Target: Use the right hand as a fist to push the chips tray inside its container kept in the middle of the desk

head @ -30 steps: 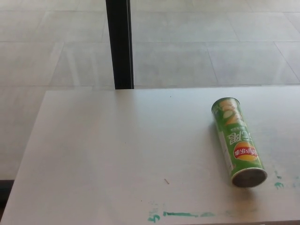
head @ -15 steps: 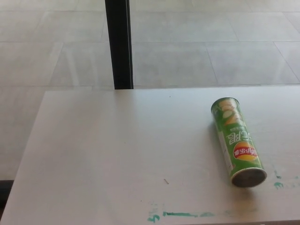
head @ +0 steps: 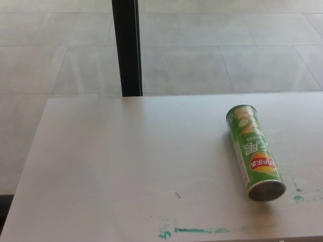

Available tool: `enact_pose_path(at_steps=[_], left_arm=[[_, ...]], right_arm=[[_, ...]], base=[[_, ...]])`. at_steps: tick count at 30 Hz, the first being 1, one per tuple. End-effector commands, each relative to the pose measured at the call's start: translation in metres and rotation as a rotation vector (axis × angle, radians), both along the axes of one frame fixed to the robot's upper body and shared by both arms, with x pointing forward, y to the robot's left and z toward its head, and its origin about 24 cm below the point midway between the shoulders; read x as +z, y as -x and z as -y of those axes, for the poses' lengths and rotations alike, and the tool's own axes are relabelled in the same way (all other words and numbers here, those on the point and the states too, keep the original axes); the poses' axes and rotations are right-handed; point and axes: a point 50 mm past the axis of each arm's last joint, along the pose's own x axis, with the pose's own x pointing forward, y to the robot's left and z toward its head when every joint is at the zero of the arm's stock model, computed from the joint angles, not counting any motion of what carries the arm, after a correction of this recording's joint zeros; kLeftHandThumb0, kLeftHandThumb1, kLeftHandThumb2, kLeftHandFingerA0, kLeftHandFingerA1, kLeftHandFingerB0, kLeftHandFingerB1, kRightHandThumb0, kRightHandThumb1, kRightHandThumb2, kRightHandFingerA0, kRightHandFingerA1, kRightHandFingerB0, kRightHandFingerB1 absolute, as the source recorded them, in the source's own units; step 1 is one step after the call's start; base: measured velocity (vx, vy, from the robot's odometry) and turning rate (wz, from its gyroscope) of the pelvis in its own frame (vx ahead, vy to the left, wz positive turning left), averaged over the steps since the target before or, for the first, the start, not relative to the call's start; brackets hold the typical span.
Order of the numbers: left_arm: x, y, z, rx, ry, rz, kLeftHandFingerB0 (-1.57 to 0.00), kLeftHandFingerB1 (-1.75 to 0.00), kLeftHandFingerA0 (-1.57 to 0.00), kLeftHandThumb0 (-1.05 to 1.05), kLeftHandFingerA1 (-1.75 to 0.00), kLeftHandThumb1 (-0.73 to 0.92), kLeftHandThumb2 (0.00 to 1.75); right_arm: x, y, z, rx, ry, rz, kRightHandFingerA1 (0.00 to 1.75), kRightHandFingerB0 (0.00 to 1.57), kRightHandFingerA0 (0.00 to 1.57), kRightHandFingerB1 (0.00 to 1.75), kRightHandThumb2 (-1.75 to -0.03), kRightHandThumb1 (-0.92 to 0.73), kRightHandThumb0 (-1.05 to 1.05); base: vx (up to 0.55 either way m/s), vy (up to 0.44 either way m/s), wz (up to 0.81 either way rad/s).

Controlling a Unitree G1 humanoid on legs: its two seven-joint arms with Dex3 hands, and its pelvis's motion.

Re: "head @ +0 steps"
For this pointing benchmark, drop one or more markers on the black window frame post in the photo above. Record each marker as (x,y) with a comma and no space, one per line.
(127,50)

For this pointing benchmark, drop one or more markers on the green Lay's chips can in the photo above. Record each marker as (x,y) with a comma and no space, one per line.
(252,146)

